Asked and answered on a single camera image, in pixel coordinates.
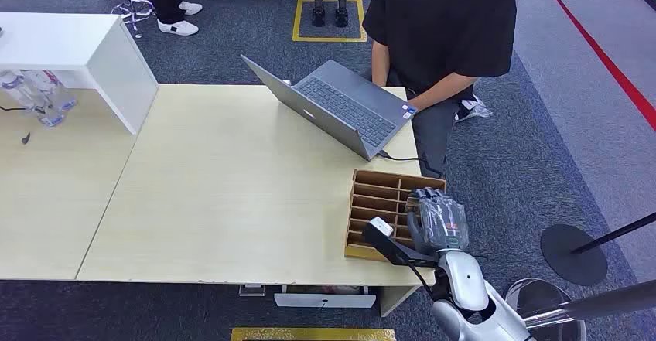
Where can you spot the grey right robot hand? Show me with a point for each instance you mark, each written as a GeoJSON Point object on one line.
{"type": "Point", "coordinates": [441, 223]}

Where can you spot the wooden slotted card organizer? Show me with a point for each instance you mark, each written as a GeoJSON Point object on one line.
{"type": "Point", "coordinates": [376, 195]}

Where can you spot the chrome stool base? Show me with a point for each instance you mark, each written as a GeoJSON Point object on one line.
{"type": "Point", "coordinates": [132, 11]}

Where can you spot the clear plastic water bottle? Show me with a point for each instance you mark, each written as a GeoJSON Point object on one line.
{"type": "Point", "coordinates": [23, 95]}
{"type": "Point", "coordinates": [54, 90]}

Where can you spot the white desk drawer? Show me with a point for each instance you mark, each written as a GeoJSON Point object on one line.
{"type": "Point", "coordinates": [324, 299]}

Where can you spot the yellow floor mat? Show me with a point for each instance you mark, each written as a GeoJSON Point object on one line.
{"type": "Point", "coordinates": [312, 334]}

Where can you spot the grey open laptop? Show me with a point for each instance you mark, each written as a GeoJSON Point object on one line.
{"type": "Point", "coordinates": [348, 105]}

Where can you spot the chrome stanchion with round base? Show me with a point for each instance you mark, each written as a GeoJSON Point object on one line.
{"type": "Point", "coordinates": [548, 303]}

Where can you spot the black stanchion with round base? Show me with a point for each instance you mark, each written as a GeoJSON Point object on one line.
{"type": "Point", "coordinates": [573, 254]}

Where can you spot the white desk shelf riser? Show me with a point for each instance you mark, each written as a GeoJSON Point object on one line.
{"type": "Point", "coordinates": [77, 41]}

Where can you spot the small black clip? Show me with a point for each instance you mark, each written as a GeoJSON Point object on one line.
{"type": "Point", "coordinates": [25, 138]}

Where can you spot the seated person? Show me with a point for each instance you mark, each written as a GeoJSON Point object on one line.
{"type": "Point", "coordinates": [441, 26]}

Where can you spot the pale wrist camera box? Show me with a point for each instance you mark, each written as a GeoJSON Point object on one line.
{"type": "Point", "coordinates": [381, 226]}

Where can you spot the clear bracket under desk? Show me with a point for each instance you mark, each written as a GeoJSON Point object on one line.
{"type": "Point", "coordinates": [252, 290]}

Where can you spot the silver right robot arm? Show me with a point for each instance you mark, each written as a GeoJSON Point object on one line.
{"type": "Point", "coordinates": [464, 282]}

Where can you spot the person's right forearm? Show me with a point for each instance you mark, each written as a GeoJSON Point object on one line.
{"type": "Point", "coordinates": [379, 64]}

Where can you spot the red floor tape line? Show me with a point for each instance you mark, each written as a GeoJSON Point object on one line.
{"type": "Point", "coordinates": [610, 64]}

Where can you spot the person's left forearm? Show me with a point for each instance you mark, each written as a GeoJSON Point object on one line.
{"type": "Point", "coordinates": [441, 92]}

